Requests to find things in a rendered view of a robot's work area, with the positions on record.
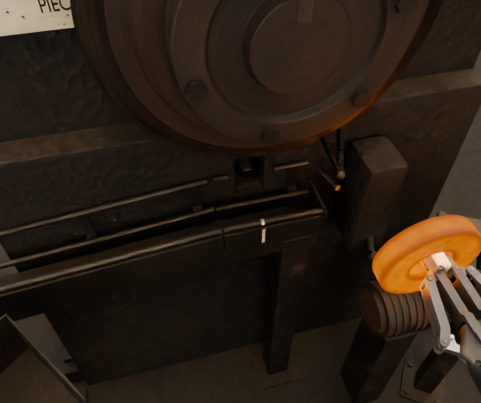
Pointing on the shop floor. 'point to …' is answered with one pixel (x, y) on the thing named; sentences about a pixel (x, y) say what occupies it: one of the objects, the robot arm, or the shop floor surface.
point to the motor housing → (382, 339)
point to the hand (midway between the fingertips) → (431, 251)
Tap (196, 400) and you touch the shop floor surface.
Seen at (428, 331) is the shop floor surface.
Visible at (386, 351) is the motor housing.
